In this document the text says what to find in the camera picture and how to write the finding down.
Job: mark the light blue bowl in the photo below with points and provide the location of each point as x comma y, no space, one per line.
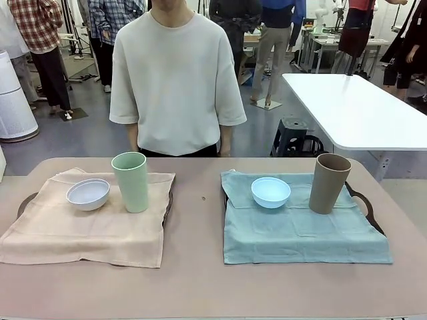
271,195

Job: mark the person in blue plaid shirt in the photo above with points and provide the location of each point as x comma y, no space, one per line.
106,26

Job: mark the person in black dress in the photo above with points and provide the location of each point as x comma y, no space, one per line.
407,43

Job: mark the dark brown serving tray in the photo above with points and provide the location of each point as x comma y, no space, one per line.
168,206
367,210

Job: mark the person in white shirt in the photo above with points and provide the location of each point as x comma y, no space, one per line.
23,76

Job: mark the silver floor plate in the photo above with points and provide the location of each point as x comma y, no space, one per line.
267,104

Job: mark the white bowl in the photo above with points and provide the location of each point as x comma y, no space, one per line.
88,196

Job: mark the person's right forearm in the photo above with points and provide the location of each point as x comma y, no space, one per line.
133,136

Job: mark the person in blue top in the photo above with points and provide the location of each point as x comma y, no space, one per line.
277,43

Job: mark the blue cloth mat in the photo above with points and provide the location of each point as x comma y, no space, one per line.
300,236

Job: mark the beige cloth mat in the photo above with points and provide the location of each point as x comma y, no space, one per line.
83,233

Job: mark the white air purifier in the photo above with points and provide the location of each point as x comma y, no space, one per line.
16,100

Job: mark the tall green cup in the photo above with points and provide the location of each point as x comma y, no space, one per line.
131,190

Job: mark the person in dark jacket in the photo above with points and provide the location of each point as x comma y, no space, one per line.
237,20

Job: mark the dark green plastic stool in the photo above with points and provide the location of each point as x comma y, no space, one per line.
290,136

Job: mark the black pole on table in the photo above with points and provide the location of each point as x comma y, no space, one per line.
351,63

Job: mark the white side table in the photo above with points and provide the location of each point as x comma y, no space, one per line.
360,106

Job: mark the person's left forearm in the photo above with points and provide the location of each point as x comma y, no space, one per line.
225,140

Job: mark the person in cream sweater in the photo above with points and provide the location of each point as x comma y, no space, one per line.
177,83

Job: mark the black floor plate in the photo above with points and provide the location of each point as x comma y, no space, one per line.
75,114

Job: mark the tall brown cup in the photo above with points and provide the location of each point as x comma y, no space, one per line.
328,186

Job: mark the person in red plaid shirt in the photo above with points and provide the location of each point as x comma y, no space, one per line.
40,30

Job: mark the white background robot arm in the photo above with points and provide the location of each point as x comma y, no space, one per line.
321,15

